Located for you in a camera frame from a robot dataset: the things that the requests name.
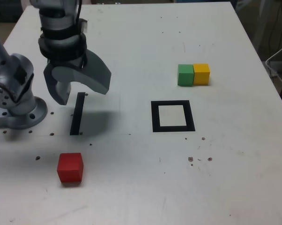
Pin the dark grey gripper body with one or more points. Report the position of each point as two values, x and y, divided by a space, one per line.
68 63

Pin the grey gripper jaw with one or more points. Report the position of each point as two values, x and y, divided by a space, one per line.
94 75
51 89

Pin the red cube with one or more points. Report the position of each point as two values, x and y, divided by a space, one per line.
69 168

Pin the green cube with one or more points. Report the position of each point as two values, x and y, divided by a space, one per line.
185 76

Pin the yellow cube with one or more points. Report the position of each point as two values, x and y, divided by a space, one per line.
201 75

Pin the black tape square outline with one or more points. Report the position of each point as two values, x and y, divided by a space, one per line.
155 117

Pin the black tape strip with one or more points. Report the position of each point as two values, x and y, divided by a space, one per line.
77 114

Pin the dark background crate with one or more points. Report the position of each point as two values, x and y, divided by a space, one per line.
2 11

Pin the small white gripper camera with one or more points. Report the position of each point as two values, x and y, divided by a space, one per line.
84 25

